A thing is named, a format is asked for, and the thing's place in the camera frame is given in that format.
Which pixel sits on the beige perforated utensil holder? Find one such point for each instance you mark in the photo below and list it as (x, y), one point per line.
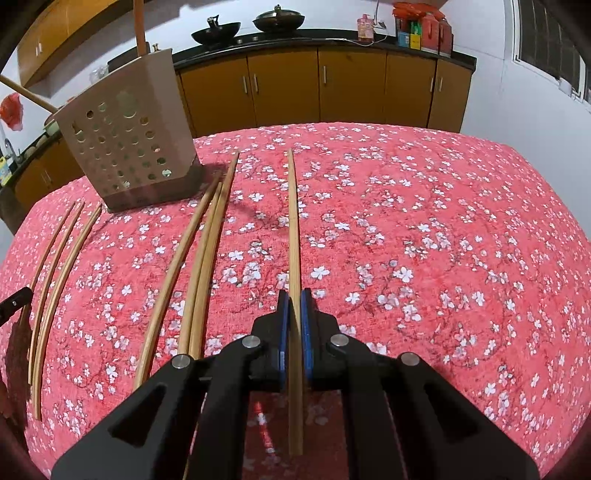
(152, 78)

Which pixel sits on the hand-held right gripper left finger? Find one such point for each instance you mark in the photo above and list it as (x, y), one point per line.
(284, 323)

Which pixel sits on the red plastic package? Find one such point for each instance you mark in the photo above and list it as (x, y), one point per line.
(406, 10)

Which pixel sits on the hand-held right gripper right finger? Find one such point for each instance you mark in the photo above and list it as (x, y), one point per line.
(307, 332)

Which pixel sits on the red canister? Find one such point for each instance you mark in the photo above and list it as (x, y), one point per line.
(446, 39)
(430, 32)

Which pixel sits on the clear plastic bag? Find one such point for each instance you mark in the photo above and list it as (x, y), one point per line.
(99, 73)

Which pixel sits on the green basin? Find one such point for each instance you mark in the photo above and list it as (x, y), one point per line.
(51, 125)

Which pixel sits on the red plastic bag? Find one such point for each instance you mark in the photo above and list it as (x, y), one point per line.
(11, 110)

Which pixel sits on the metal faucet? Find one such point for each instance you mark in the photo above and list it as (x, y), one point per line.
(8, 147)

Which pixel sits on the pink plastic bottle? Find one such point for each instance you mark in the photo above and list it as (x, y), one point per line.
(365, 28)

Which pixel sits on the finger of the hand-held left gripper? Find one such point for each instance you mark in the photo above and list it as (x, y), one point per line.
(14, 307)

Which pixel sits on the black wok with lid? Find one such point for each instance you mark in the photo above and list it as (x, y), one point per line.
(279, 21)

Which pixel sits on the green box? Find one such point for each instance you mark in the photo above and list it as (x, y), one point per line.
(415, 37)

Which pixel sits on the yellow detergent bottle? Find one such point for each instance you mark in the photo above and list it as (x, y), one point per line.
(4, 173)

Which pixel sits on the wooden wall cabinet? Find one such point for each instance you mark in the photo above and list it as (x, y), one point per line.
(60, 32)

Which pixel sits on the barred window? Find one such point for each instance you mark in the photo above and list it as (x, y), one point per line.
(545, 37)

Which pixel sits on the wooden base cabinets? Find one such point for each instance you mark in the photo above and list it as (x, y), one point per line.
(281, 87)

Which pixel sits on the red floral tablecloth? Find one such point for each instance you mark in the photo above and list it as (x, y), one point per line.
(415, 230)

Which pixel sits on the wooden chopstick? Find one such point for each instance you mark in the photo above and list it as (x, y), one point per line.
(197, 277)
(293, 230)
(178, 272)
(64, 272)
(46, 288)
(27, 94)
(210, 272)
(138, 27)
(51, 244)

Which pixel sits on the black kitchen countertop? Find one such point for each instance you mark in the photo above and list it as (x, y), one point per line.
(323, 40)

